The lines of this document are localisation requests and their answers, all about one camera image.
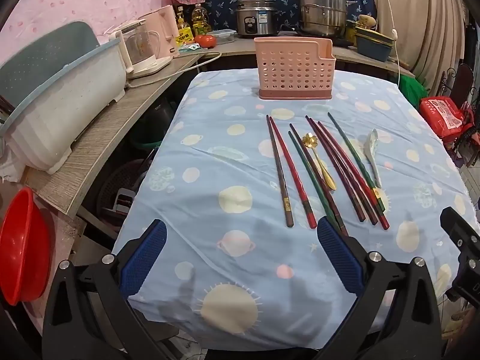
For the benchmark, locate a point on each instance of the clear plastic food container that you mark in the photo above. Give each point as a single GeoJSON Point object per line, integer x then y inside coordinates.
{"type": "Point", "coordinates": [226, 36]}

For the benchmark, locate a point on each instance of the pink perforated utensil basket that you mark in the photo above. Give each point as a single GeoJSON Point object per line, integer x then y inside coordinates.
{"type": "Point", "coordinates": [292, 71]}

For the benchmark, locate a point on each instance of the yellow bowl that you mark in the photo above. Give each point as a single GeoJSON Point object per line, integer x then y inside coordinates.
{"type": "Point", "coordinates": [371, 33]}

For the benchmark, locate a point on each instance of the cooking oil bottle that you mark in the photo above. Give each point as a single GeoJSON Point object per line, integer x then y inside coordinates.
{"type": "Point", "coordinates": [200, 18]}

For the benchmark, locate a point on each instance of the pink dotted curtain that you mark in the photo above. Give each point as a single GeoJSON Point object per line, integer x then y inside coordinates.
{"type": "Point", "coordinates": [75, 3]}

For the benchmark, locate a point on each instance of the loofah sponge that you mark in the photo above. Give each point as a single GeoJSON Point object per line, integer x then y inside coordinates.
{"type": "Point", "coordinates": [366, 20]}

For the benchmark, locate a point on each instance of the dark red chopstick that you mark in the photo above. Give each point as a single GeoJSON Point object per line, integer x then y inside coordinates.
{"type": "Point", "coordinates": [341, 168]}
{"type": "Point", "coordinates": [335, 168]}

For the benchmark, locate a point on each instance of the red plastic bag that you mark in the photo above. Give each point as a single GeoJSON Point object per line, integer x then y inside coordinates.
{"type": "Point", "coordinates": [444, 116]}

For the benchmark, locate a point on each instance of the red plastic basin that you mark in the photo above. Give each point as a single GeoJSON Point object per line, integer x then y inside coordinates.
{"type": "Point", "coordinates": [22, 247]}

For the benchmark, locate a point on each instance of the pink electric kettle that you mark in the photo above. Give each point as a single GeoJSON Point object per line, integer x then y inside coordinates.
{"type": "Point", "coordinates": [161, 30]}

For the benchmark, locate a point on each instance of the yellow metal pot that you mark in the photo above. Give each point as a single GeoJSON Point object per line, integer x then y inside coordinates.
{"type": "Point", "coordinates": [352, 32]}

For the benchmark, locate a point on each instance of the blue planet print tablecloth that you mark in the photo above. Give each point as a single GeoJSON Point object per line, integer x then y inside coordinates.
{"type": "Point", "coordinates": [225, 157]}

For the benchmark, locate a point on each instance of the gold flower spoon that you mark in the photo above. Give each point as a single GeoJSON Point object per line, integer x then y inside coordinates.
{"type": "Point", "coordinates": [310, 140]}

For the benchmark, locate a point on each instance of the red tomato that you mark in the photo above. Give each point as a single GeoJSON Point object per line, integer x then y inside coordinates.
{"type": "Point", "coordinates": [205, 41]}

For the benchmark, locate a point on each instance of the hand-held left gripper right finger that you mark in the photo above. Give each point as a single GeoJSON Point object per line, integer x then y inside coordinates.
{"type": "Point", "coordinates": [339, 255]}

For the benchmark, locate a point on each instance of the steel rice cooker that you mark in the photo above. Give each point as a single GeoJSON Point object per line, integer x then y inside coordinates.
{"type": "Point", "coordinates": [257, 18]}

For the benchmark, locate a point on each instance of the green chopstick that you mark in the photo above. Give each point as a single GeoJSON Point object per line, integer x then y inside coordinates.
{"type": "Point", "coordinates": [312, 176]}
{"type": "Point", "coordinates": [349, 150]}

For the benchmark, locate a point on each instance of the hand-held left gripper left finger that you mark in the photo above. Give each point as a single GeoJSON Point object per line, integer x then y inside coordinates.
{"type": "Point", "coordinates": [144, 257]}

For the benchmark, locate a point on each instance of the brown plastic basket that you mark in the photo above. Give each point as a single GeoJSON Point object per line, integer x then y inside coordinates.
{"type": "Point", "coordinates": [120, 187]}

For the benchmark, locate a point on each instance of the dark blue bowl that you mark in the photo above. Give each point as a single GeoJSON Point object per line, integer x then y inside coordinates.
{"type": "Point", "coordinates": [373, 50]}

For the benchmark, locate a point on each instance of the dark brown chopstick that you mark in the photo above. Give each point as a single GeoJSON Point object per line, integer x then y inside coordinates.
{"type": "Point", "coordinates": [300, 142]}

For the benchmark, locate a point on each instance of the steel steamer pot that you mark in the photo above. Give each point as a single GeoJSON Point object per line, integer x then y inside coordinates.
{"type": "Point", "coordinates": [322, 7]}

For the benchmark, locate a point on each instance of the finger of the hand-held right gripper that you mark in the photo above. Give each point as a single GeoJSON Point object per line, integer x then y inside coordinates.
{"type": "Point", "coordinates": [459, 227]}

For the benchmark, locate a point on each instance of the green plastic bag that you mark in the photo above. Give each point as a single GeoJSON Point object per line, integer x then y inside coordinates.
{"type": "Point", "coordinates": [412, 92]}

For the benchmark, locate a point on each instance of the beige curtain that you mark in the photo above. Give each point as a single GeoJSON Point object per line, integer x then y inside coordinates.
{"type": "Point", "coordinates": [420, 15]}

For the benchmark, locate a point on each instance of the yellow labelled bottle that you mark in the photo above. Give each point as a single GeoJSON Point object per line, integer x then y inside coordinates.
{"type": "Point", "coordinates": [184, 30]}

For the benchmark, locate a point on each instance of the blue white dish drainer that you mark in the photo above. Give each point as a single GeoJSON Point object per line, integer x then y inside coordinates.
{"type": "Point", "coordinates": [63, 97]}

